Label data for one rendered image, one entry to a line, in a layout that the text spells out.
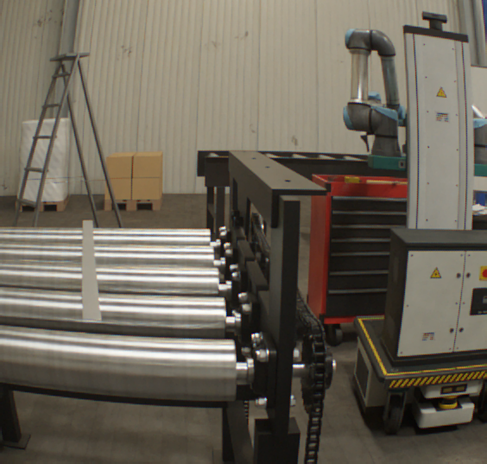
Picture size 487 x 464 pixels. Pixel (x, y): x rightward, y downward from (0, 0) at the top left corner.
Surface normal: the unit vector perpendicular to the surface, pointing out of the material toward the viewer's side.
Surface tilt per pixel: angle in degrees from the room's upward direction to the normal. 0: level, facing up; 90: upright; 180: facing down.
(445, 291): 90
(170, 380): 87
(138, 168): 90
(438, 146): 90
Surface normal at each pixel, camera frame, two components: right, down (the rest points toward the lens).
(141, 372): 0.09, -0.09
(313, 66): 0.09, 0.15
